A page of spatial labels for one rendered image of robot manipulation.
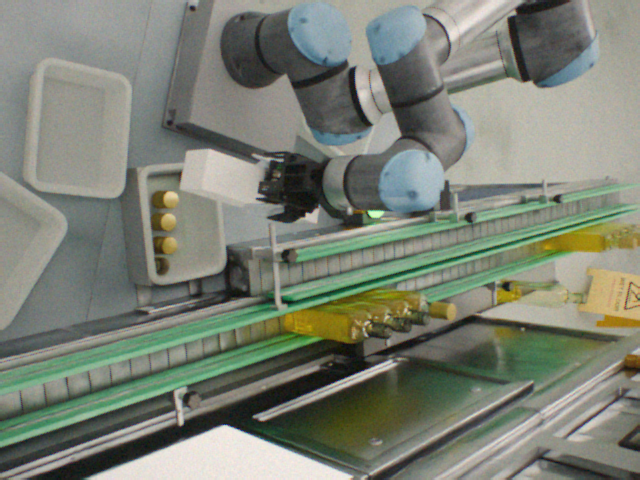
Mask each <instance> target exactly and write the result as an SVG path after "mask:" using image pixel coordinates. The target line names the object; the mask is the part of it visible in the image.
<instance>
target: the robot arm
mask: <svg viewBox="0 0 640 480"><path fill-rule="evenodd" d="M513 10H515V12H516V14H515V15H512V16H509V17H506V18H505V20H504V21H503V23H502V25H501V26H500V28H499V29H497V30H495V31H491V32H488V33H485V34H483V33H484V32H486V31H487V30H488V29H490V28H491V27H492V26H494V25H495V24H496V23H498V22H499V21H500V20H501V19H503V18H504V17H505V16H507V15H508V14H509V13H511V12H512V11H513ZM366 36H367V39H368V44H369V47H370V51H371V57H372V60H373V61H374V62H375V64H376V66H377V68H375V69H369V68H367V67H366V66H364V65H362V64H361V65H357V66H354V67H350V65H349V63H348V60H347V58H348V56H349V54H350V52H351V48H352V46H351V45H350V42H352V35H351V31H350V27H349V25H348V23H347V21H346V19H345V17H344V16H343V15H342V13H341V12H340V11H339V10H338V9H336V8H335V7H334V6H331V5H329V4H328V3H325V2H320V1H317V2H311V3H301V4H298V5H296V6H295V7H292V8H289V9H285V10H282V11H278V12H275V13H272V14H268V13H263V12H258V11H246V12H242V13H239V14H236V15H235V16H233V17H232V18H230V19H229V21H228V22H227V23H226V25H225V26H224V29H223V31H222V34H221V40H220V50H221V56H222V60H223V63H224V66H225V68H226V70H227V71H228V73H229V74H230V76H231V77H232V78H233V79H234V80H235V81H236V82H237V83H238V84H240V85H242V86H244V87H246V88H250V89H258V88H264V87H267V86H270V85H272V84H273V83H275V82H276V81H277V80H278V79H279V78H281V77H282V76H283V75H285V74H287V76H288V79H289V81H290V83H291V86H292V88H293V91H294V93H295V96H296V98H297V100H298V103H299V105H300V108H301V110H302V112H303V115H304V117H305V119H306V125H307V126H308V128H309V129H310V131H311V133H312V135H313V137H314V139H315V140H316V141H317V142H318V143H320V144H323V145H326V146H340V145H346V144H350V143H354V142H356V141H357V140H361V139H363V138H365V137H366V136H368V135H369V134H370V133H371V131H372V129H373V126H374V125H377V124H378V123H379V122H380V120H381V118H382V116H383V115H384V114H386V113H389V112H393V114H394V117H395V120H396V122H397V125H398V128H399V131H400V133H401V137H399V138H398V139H397V140H396V141H395V142H394V143H393V144H392V145H391V146H390V147H389V148H388V149H386V150H385V151H384V152H382V153H376V154H355V155H341V156H337V157H334V158H328V159H326V160H324V161H323V162H322V163H318V162H315V160H312V159H309V158H308V157H306V156H303V155H301V154H298V153H291V152H288V151H281V152H268V153H264V155H265V156H268V157H269V158H264V157H261V156H258V155H255V154H253V155H252V156H253V157H255V158H257V159H259V160H261V161H260V162H258V163H257V164H255V165H257V166H259V167H262V168H265V169H268V170H269V171H266V172H265V177H264V181H260V182H259V186H258V192H257V193H258V194H261V195H264V197H263V198H256V199H255V200H258V201H261V202H264V204H256V203H247V204H244V205H243V208H244V209H246V210H247V212H249V213H250V214H251V215H253V216H256V217H259V218H263V219H268V220H273V221H277V222H282V223H293V222H296V221H297V220H299V219H301V218H305V217H306V213H309V214H312V213H313V211H314V210H315V209H318V208H319V205H320V206H321V207H322V208H323V209H324V210H325V211H326V212H327V213H328V214H329V215H330V216H331V217H332V218H336V219H343V220H347V217H348V215H352V214H353V211H354V210H358V211H394V212H398V213H410V212H413V211H425V210H428V209H430V208H432V207H433V206H435V205H436V204H437V202H438V201H439V199H440V193H441V192H442V191H443V189H444V173H445V172H446V171H447V170H448V169H449V168H450V167H451V166H452V165H454V164H455V163H457V162H458V161H459V160H460V159H461V158H462V156H463V155H464V153H465V152H466V151H467V150H468V148H469V147H470V146H471V144H472V143H473V140H474V137H475V126H474V123H473V120H472V118H471V117H469V116H468V114H467V113H466V111H465V110H464V109H463V108H461V107H460V106H458V105H455V104H452V103H450V100H449V97H448V95H452V94H455V93H459V92H462V91H466V90H469V89H472V88H476V87H479V86H483V85H486V84H490V83H493V82H497V81H500V80H504V79H507V78H513V79H515V80H516V81H518V82H520V83H525V82H529V81H533V84H534V85H535V86H536V87H537V88H540V89H545V88H547V87H548V88H553V87H557V86H560V85H563V84H565V83H568V82H570V81H572V80H574V79H576V78H578V77H580V76H582V75H583V74H585V73H586V72H587V71H589V70H590V69H591V68H592V67H593V66H594V65H595V64H596V62H597V61H598V59H599V55H600V50H599V44H598V31H597V30H596V27H595V23H594V18H593V14H592V9H591V4H590V0H436V1H434V2H433V3H431V4H430V5H428V6H427V7H425V8H424V9H422V10H421V11H420V9H419V8H418V7H417V6H415V5H408V6H403V7H400V8H396V9H394V10H391V11H388V12H386V13H385V14H383V15H380V16H378V17H376V18H374V19H373V20H372V21H371V22H369V24H368V25H367V27H366ZM279 154H283V155H284V156H277V155H279Z"/></svg>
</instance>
